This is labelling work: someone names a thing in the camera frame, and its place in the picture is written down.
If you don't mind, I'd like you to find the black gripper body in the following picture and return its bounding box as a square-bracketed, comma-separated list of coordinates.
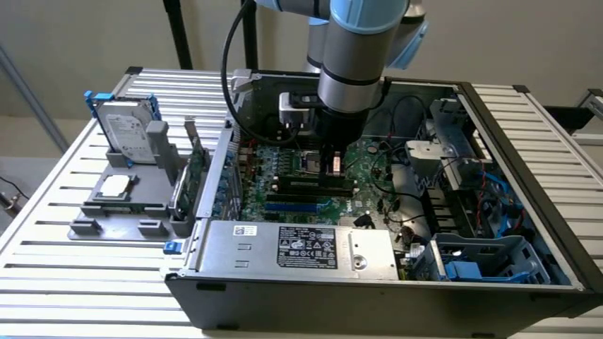
[313, 107, 365, 152]

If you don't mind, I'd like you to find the green RAM stick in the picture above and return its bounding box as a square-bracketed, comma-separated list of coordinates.
[278, 175, 357, 191]

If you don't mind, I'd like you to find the black RAM slot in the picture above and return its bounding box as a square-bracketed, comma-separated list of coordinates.
[267, 189, 355, 200]

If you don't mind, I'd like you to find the blue expansion slot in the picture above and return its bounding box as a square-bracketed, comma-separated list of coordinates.
[265, 201, 333, 214]

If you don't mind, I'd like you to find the CPU socket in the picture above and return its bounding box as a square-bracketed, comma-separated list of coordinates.
[294, 149, 326, 174]

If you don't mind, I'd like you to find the green motherboard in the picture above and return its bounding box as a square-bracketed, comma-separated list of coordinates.
[234, 136, 413, 227]

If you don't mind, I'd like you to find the metal disk bay cage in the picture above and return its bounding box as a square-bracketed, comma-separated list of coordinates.
[427, 98, 496, 192]

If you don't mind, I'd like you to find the grey power supply unit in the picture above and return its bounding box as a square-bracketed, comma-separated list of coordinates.
[194, 220, 403, 283]

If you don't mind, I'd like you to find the green graphics card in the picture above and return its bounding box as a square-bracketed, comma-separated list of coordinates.
[171, 116, 213, 217]

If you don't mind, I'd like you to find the black stand pole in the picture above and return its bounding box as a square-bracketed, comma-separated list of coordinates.
[242, 0, 261, 73]
[162, 0, 195, 70]

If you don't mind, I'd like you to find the black open PC case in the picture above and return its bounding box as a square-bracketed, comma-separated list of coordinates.
[165, 68, 603, 332]

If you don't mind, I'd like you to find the blue grey disk bay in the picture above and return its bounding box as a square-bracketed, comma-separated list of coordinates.
[429, 232, 552, 284]

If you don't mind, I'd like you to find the silver CPU chip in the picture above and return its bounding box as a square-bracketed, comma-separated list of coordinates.
[101, 174, 134, 197]

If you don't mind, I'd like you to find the grey parts rack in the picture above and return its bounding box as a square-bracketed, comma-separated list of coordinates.
[67, 119, 213, 243]

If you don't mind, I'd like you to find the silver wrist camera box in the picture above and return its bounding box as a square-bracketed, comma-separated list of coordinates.
[278, 92, 313, 132]

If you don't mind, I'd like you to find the black power wire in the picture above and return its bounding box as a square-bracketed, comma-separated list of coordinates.
[389, 95, 431, 142]

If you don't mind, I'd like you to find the silver metal bracket box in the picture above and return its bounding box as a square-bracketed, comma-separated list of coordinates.
[405, 140, 458, 167]

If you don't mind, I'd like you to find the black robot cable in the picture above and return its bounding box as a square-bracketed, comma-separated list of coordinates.
[221, 0, 297, 143]

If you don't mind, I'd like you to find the red thin wire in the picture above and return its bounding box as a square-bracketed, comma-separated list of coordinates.
[474, 190, 490, 234]

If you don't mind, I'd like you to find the blue disk wire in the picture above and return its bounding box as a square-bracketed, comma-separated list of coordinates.
[474, 168, 525, 244]

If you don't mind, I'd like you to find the hard disk in blue bracket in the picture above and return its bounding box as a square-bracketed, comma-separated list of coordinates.
[83, 90, 165, 166]

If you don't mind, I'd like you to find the aluminium frame bar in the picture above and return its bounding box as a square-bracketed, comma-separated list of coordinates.
[0, 41, 71, 153]

